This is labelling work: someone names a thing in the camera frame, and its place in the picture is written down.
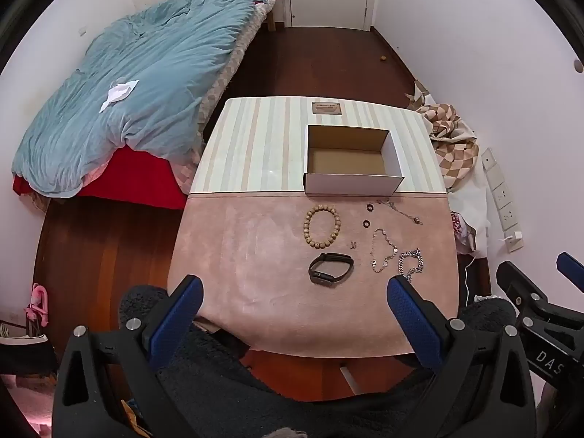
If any white charger cable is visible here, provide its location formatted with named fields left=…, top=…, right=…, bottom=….
left=460, top=236, right=508, bottom=308

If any white cloth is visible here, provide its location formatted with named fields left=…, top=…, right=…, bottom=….
left=447, top=143, right=492, bottom=256

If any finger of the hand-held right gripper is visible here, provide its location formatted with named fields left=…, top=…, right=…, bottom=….
left=496, top=261, right=550, bottom=313
left=557, top=252, right=584, bottom=293

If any white crumpled tissue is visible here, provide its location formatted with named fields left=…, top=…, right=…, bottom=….
left=99, top=79, right=140, bottom=113

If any thin silver charm bracelet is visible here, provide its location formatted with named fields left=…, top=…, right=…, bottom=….
left=369, top=228, right=400, bottom=273

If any black smart band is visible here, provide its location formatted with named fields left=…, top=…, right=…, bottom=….
left=308, top=253, right=355, bottom=285

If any wooden bead bracelet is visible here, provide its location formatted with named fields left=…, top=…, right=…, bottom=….
left=302, top=206, right=342, bottom=250

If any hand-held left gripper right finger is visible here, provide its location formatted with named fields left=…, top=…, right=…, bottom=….
left=386, top=275, right=538, bottom=438

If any white wall socket panel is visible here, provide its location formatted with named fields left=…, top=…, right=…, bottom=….
left=481, top=147, right=524, bottom=254

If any pink plastic item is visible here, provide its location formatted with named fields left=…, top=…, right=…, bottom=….
left=25, top=283, right=50, bottom=327

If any thin silver necklace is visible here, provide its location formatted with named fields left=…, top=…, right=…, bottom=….
left=369, top=198, right=423, bottom=226

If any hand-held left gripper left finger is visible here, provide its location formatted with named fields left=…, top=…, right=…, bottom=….
left=51, top=275, right=204, bottom=438

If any red bed sheet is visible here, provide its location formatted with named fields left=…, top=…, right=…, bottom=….
left=12, top=146, right=188, bottom=211

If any white cardboard box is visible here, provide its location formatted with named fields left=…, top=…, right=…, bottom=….
left=303, top=124, right=406, bottom=195

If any beige checkered blanket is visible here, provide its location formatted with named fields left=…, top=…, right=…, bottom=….
left=406, top=80, right=480, bottom=192

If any light blue duvet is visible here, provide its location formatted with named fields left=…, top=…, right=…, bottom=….
left=11, top=0, right=274, bottom=199

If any chunky silver chain bracelet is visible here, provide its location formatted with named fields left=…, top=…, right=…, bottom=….
left=395, top=248, right=425, bottom=284

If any dark fuzzy cloth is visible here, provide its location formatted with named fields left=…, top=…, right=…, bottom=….
left=119, top=285, right=518, bottom=438

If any white table leg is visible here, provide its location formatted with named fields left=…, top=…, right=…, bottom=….
left=340, top=365, right=366, bottom=395

